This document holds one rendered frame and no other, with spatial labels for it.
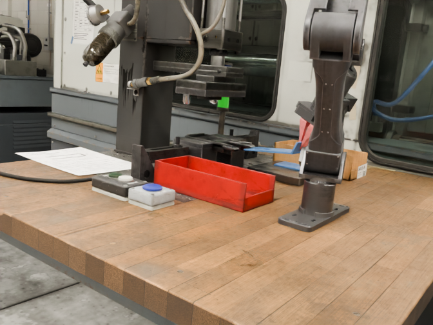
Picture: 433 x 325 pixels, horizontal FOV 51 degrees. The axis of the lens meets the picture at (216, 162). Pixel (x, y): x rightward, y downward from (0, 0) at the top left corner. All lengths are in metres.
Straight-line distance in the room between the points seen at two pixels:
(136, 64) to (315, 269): 0.87
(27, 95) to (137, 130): 2.99
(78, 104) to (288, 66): 1.43
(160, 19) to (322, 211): 0.70
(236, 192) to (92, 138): 1.91
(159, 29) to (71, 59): 1.69
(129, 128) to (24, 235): 0.64
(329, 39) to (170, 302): 0.47
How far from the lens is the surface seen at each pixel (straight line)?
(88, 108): 2.76
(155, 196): 0.88
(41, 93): 4.36
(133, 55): 1.37
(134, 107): 1.37
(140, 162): 1.05
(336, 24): 0.78
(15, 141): 4.30
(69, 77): 2.96
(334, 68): 0.80
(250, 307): 0.57
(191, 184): 0.98
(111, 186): 0.96
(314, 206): 0.91
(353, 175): 1.34
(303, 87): 1.81
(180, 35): 1.25
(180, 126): 2.19
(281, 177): 1.20
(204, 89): 1.14
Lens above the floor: 1.18
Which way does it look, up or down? 12 degrees down
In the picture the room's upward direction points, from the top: 5 degrees clockwise
